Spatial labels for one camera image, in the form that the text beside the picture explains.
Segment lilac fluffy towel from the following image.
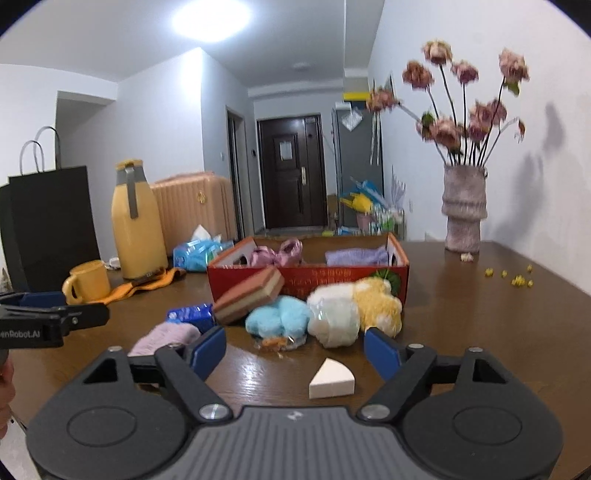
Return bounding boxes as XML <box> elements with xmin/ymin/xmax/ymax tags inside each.
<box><xmin>128</xmin><ymin>322</ymin><xmax>201</xmax><ymax>357</ymax></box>

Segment blue plush toy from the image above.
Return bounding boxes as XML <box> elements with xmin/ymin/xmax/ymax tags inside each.
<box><xmin>245</xmin><ymin>295</ymin><xmax>312</xmax><ymax>340</ymax></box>

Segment purple satin scrunchie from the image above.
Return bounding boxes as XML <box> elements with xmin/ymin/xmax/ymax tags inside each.
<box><xmin>249</xmin><ymin>238</ymin><xmax>304</xmax><ymax>268</ymax></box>

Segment person's left hand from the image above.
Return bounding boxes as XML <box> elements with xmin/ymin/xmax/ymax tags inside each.
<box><xmin>0</xmin><ymin>359</ymin><xmax>16</xmax><ymax>439</ymax></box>

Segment blue small packet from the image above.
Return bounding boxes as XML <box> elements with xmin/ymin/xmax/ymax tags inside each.
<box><xmin>166</xmin><ymin>303</ymin><xmax>216</xmax><ymax>333</ymax></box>

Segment yellow plush toy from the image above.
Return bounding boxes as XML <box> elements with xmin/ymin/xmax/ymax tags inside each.
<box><xmin>353</xmin><ymin>277</ymin><xmax>403</xmax><ymax>338</ymax></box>

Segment yellow mug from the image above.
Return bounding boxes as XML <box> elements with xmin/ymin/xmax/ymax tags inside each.
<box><xmin>62</xmin><ymin>260</ymin><xmax>111</xmax><ymax>305</ymax></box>

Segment white wedge makeup sponge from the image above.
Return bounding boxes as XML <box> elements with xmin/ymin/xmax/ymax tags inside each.
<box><xmin>308</xmin><ymin>358</ymin><xmax>356</xmax><ymax>400</ymax></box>

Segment striped layered sponge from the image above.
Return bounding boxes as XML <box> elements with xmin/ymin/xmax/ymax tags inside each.
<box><xmin>212</xmin><ymin>266</ymin><xmax>284</xmax><ymax>325</ymax></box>

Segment white plush toy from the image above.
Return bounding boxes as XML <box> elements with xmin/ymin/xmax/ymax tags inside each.
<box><xmin>307</xmin><ymin>283</ymin><xmax>360</xmax><ymax>349</ymax></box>

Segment orange cloth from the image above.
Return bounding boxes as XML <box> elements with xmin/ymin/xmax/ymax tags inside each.
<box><xmin>91</xmin><ymin>267</ymin><xmax>186</xmax><ymax>305</ymax></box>

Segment black paper bag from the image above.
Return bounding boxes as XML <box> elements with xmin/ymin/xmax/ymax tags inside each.
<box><xmin>1</xmin><ymin>138</ymin><xmax>100</xmax><ymax>293</ymax></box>

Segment blue tissue pack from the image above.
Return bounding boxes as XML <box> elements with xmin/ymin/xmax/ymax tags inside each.
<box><xmin>172</xmin><ymin>225</ymin><xmax>235</xmax><ymax>273</ymax></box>

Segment purple folded towel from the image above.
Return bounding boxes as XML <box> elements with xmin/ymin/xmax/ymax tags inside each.
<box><xmin>325</xmin><ymin>246</ymin><xmax>389</xmax><ymax>267</ymax></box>

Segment yellow thermos jug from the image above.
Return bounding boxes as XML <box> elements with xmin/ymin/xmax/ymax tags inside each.
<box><xmin>111</xmin><ymin>159</ymin><xmax>168</xmax><ymax>280</ymax></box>

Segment red cardboard box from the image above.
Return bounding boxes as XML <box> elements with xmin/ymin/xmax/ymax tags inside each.
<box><xmin>206</xmin><ymin>234</ymin><xmax>410</xmax><ymax>302</ymax></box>

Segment yellow petals scattered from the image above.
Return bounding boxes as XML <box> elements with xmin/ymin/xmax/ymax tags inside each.
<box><xmin>484</xmin><ymin>264</ymin><xmax>534</xmax><ymax>288</ymax></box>

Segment colourful clutter pile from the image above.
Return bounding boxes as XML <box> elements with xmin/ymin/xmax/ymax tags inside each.
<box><xmin>335</xmin><ymin>176</ymin><xmax>407</xmax><ymax>239</ymax></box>

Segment pink ribbed suitcase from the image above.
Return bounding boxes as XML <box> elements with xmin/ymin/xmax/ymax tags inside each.
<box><xmin>150</xmin><ymin>172</ymin><xmax>238</xmax><ymax>255</ymax></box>

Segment pink ribbed vase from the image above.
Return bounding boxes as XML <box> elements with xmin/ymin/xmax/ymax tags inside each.
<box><xmin>442</xmin><ymin>165</ymin><xmax>488</xmax><ymax>254</ymax></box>

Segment grey refrigerator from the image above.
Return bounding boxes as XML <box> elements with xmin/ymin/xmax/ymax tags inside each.
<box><xmin>331</xmin><ymin>91</ymin><xmax>386</xmax><ymax>229</ymax></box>

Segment dried pink flowers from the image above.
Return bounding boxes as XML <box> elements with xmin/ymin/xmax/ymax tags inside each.
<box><xmin>366</xmin><ymin>39</ymin><xmax>530</xmax><ymax>172</ymax></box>

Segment dark brown door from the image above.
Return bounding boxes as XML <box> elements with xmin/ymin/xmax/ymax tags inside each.
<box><xmin>257</xmin><ymin>115</ymin><xmax>328</xmax><ymax>229</ymax></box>

